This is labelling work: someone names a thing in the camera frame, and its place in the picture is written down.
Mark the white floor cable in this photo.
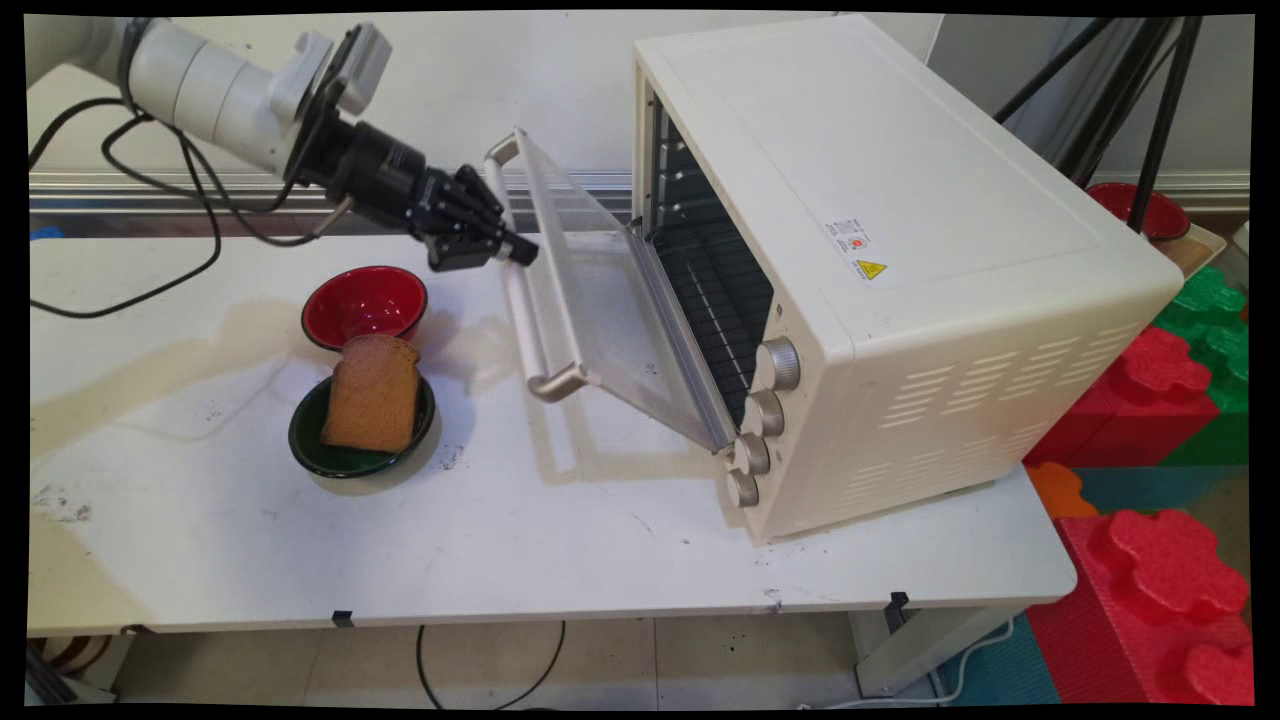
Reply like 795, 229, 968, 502
797, 618, 1017, 710

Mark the orange foam block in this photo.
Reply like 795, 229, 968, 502
1024, 460, 1101, 522

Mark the red bowl with black rim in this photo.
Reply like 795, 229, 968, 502
301, 265, 429, 353

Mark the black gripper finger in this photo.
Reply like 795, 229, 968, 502
427, 226, 541, 274
418, 164, 508, 239

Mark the brown bread slice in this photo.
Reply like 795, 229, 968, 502
320, 334, 422, 455

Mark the dark green bowl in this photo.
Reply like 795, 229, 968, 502
288, 374, 438, 480

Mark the black tripod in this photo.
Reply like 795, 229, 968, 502
994, 15, 1204, 234

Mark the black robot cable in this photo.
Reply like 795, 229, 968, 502
100, 113, 355, 248
28, 97, 223, 321

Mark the green foam block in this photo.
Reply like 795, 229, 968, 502
1153, 264, 1251, 467

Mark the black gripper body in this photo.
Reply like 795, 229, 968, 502
318, 110, 441, 236

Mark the teal foam block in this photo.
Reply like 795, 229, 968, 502
1072, 464, 1251, 517

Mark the cream white toaster oven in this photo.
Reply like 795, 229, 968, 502
632, 12, 1187, 547

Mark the black floor cable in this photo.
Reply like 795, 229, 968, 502
416, 621, 567, 712

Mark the small red foam block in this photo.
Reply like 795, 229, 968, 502
1023, 324, 1222, 469

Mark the teal foam floor mat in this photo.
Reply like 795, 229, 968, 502
938, 612, 1063, 707

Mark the glass oven door with handle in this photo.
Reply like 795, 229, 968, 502
484, 127, 743, 454

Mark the white table leg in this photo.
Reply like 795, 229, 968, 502
848, 598, 1033, 698

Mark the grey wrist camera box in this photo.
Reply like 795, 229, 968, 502
293, 22, 394, 118

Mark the metal wall rail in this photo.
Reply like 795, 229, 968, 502
29, 168, 637, 239

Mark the beige tray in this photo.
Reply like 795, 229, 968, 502
1150, 222, 1230, 282

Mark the white label sticker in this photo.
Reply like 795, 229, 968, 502
825, 217, 872, 258

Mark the wire oven rack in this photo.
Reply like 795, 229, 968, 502
652, 220, 777, 403

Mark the red bowl beside tripod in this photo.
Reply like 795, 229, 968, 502
1086, 181, 1191, 242

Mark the large red foam block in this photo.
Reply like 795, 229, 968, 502
1027, 508, 1256, 707

